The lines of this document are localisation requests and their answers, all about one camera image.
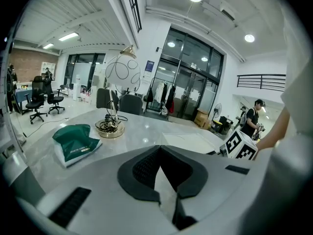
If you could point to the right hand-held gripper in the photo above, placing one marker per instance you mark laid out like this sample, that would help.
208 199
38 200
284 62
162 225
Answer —
240 146

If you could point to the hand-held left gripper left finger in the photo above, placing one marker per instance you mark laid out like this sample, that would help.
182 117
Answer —
137 177

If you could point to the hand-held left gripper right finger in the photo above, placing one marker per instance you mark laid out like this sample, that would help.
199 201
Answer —
188 177

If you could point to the person's right forearm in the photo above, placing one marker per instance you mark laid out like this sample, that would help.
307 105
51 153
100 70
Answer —
274 131

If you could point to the cardboard box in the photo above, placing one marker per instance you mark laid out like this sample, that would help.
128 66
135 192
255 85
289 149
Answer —
201 117

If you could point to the black standing fan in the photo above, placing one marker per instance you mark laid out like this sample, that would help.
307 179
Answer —
217 111

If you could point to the person's white shirt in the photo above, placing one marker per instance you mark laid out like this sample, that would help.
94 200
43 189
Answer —
293 180

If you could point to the black balcony railing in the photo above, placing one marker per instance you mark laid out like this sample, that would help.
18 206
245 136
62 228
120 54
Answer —
261 82
134 6

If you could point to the green tissue packet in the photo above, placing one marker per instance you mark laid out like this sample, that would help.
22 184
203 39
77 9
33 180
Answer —
75 143

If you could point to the white black bag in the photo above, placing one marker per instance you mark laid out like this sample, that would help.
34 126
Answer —
163 111

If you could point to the dark grey armchair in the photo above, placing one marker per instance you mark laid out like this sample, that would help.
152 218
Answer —
130 104
106 98

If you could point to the black clothes rack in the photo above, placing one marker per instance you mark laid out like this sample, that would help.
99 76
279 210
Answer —
161 94

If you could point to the black framed glass door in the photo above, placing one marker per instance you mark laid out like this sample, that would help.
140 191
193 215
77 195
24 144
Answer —
193 65

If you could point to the gold globe table lamp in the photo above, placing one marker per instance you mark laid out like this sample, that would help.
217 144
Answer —
122 70

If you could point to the white water dispenser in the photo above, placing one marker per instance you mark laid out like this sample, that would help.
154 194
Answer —
76 87

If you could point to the black office chair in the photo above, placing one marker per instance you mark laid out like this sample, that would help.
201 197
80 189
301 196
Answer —
55 97
36 99

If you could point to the ceiling air conditioner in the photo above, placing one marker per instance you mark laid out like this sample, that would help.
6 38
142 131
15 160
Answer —
228 12

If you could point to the white metal shelf rack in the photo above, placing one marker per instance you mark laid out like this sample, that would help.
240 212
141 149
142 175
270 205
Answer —
9 131

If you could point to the white bookshelf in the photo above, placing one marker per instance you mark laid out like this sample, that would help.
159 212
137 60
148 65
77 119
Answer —
49 70

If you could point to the blue table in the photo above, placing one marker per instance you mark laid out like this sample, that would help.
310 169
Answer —
23 97

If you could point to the long ceiling tube light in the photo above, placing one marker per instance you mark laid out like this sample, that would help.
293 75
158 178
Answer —
68 36

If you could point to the short ceiling tube light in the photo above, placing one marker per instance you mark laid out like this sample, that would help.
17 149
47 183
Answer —
48 45

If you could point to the blue wall poster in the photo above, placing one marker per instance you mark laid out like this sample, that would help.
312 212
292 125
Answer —
150 68

